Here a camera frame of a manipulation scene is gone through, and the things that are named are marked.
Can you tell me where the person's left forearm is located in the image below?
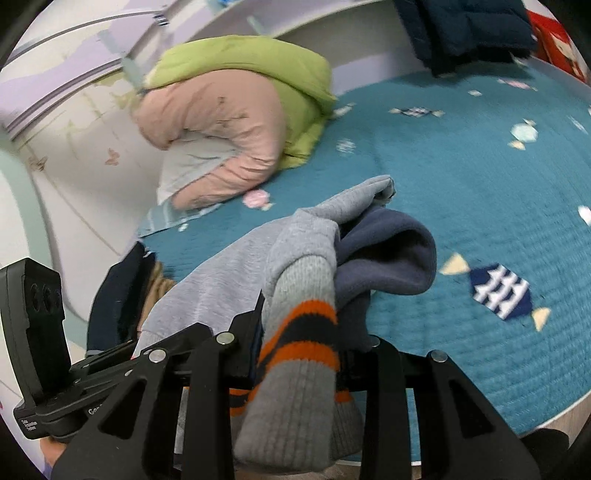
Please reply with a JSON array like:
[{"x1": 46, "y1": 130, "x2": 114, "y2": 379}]
[{"x1": 37, "y1": 436, "x2": 75, "y2": 472}]

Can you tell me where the folded navy clothing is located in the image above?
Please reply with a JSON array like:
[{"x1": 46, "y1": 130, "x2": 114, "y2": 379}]
[{"x1": 87, "y1": 240, "x2": 158, "y2": 354}]

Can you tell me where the blue striped pillow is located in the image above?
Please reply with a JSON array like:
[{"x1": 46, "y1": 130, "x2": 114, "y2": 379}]
[{"x1": 139, "y1": 198, "x2": 218, "y2": 238}]

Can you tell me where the white wardrobe with butterfly print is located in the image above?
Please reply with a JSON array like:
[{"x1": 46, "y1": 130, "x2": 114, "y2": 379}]
[{"x1": 14, "y1": 69, "x2": 162, "y2": 259}]

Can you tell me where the teal quilted bed sheet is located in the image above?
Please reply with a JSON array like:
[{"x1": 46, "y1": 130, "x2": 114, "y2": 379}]
[{"x1": 139, "y1": 60, "x2": 591, "y2": 462}]

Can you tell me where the white pillow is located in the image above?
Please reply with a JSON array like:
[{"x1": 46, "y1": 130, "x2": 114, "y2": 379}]
[{"x1": 156, "y1": 131, "x2": 241, "y2": 206}]

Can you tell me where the red cartoon bag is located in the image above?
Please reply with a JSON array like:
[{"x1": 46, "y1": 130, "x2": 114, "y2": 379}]
[{"x1": 526, "y1": 9, "x2": 591, "y2": 84}]

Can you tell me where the yellow and navy puffer jacket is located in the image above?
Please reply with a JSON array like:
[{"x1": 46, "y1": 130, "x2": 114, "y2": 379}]
[{"x1": 392, "y1": 0, "x2": 539, "y2": 77}]

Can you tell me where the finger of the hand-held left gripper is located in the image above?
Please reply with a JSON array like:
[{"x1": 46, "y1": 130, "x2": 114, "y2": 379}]
[{"x1": 69, "y1": 342, "x2": 148, "y2": 388}]

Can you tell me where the green quilt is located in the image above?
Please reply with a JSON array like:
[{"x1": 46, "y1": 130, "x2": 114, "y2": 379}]
[{"x1": 143, "y1": 36, "x2": 338, "y2": 171}]

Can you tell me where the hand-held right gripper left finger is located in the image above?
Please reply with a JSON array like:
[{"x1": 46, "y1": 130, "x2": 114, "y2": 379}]
[{"x1": 51, "y1": 291, "x2": 267, "y2": 480}]

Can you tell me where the grey jacket with navy sleeves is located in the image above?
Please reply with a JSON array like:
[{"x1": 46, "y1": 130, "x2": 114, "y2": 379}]
[{"x1": 136, "y1": 175, "x2": 437, "y2": 474}]

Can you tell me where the pink quilt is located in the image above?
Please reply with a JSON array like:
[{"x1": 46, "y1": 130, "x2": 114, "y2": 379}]
[{"x1": 134, "y1": 69, "x2": 289, "y2": 210}]

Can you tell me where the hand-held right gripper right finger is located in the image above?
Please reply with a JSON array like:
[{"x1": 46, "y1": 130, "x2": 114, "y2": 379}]
[{"x1": 339, "y1": 337, "x2": 541, "y2": 480}]

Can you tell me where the folded beige clothing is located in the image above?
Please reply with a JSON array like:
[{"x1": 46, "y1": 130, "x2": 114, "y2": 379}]
[{"x1": 136, "y1": 263, "x2": 178, "y2": 333}]

